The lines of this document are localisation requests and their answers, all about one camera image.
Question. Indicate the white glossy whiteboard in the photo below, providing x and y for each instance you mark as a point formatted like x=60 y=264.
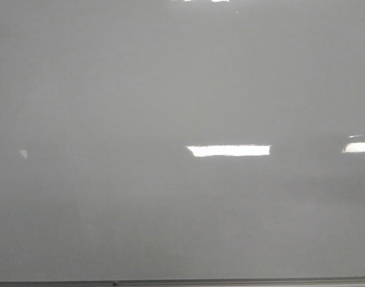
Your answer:
x=181 y=139

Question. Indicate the grey aluminium whiteboard frame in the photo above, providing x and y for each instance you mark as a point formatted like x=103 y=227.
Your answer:
x=309 y=281

